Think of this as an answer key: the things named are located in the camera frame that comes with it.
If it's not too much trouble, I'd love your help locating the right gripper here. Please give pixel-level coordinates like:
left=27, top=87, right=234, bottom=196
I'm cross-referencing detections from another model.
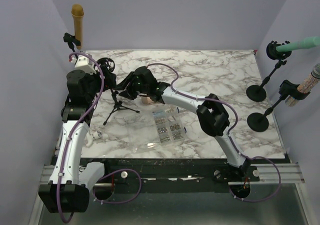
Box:
left=113, top=72, right=149, bottom=101

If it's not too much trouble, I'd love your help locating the black tripod mic stand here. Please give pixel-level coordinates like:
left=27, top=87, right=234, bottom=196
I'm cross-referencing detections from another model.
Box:
left=97, top=57, right=140, bottom=126

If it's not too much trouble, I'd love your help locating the pink microphone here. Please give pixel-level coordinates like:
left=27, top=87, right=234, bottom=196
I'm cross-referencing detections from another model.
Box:
left=141, top=96, right=154, bottom=105

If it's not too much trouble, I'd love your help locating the black round-base mic stand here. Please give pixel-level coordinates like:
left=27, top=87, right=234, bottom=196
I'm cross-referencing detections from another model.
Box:
left=63, top=32, right=79, bottom=52

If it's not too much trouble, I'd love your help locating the gold microphone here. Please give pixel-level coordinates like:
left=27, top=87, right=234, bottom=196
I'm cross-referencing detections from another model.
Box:
left=71, top=3, right=84, bottom=50

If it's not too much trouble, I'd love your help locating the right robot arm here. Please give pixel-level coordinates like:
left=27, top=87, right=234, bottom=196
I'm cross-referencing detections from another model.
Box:
left=115, top=66, right=250, bottom=181

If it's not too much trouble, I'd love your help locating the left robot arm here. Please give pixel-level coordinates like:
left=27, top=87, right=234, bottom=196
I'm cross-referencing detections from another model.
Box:
left=38, top=68, right=116, bottom=213

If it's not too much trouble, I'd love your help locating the black stand holding teal mic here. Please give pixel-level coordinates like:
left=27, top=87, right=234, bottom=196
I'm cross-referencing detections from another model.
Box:
left=246, top=40, right=292, bottom=102

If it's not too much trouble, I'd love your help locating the black stand holding glitter mic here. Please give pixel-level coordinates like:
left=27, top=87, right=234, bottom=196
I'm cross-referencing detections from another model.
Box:
left=247, top=80, right=312, bottom=133

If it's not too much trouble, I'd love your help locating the glitter microphone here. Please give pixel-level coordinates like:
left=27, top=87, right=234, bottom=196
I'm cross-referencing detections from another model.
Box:
left=285, top=63, right=320, bottom=107

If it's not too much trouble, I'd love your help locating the teal microphone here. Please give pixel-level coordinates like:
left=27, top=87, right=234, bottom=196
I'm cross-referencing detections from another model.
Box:
left=276, top=36, right=320, bottom=53

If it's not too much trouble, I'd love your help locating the white plastic faucet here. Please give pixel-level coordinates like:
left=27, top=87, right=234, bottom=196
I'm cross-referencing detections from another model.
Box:
left=85, top=131, right=102, bottom=147

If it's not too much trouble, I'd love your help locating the clear plastic screw box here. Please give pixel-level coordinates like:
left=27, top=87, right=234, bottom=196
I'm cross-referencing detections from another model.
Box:
left=126, top=106, right=188, bottom=153

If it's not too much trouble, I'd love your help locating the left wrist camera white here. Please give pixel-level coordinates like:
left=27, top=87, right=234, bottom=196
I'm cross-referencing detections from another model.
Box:
left=69, top=55, right=96, bottom=75

